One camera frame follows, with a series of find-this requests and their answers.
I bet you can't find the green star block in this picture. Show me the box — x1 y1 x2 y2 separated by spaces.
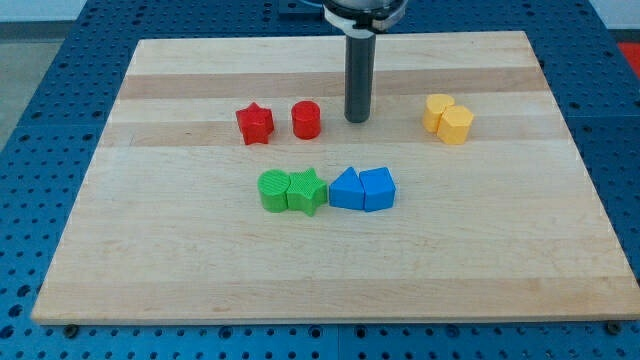
286 168 328 217

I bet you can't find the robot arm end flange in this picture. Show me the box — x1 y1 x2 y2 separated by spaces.
322 0 408 37

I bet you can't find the yellow cylinder block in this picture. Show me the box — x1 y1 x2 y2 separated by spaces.
422 94 455 133

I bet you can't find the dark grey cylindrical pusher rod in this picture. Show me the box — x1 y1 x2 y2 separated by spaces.
344 34 376 123

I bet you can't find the red star block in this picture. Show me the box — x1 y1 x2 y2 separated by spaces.
236 102 274 145

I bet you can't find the blue triangle block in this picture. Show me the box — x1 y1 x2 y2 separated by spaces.
329 167 365 210

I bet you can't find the blue cube block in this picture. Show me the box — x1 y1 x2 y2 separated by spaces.
359 167 396 212

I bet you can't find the red cylinder block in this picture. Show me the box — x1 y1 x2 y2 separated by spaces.
291 100 321 140

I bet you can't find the green cylinder block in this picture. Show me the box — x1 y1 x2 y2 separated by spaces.
257 169 290 213

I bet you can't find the yellow hexagon block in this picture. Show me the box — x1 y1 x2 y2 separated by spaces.
436 105 474 145

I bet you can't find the light wooden board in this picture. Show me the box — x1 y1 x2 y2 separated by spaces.
32 31 639 325

